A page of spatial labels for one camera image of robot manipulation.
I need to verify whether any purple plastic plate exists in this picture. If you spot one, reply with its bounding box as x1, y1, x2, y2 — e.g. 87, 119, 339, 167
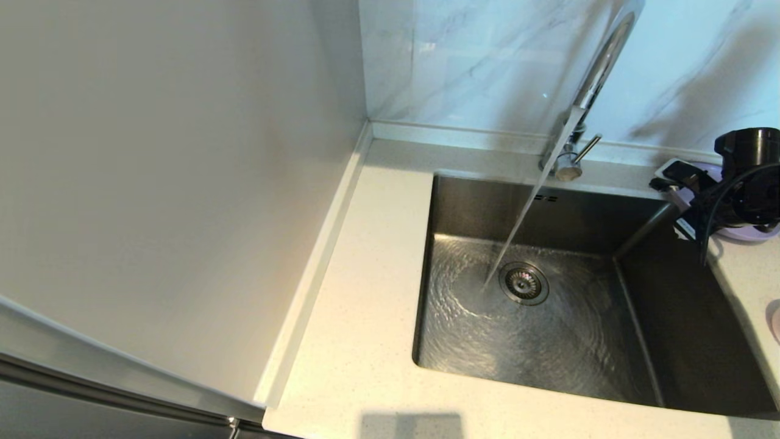
664, 160, 780, 243

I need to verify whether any chrome gooseneck faucet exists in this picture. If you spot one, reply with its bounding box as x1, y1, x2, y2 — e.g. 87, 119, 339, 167
537, 0, 645, 182

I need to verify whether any stainless steel sink basin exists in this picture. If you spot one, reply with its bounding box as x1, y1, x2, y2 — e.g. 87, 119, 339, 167
412, 173, 778, 418

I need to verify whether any round metal drain strainer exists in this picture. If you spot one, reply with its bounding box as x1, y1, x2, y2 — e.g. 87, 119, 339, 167
498, 262, 549, 306

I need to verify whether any tall white cabinet grey front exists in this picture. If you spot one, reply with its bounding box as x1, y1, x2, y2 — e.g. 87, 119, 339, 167
0, 0, 372, 439

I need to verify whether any black cable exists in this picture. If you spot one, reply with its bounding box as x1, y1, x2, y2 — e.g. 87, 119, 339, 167
695, 165, 780, 266

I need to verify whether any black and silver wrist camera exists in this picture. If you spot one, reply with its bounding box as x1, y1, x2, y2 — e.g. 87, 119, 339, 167
648, 159, 720, 199

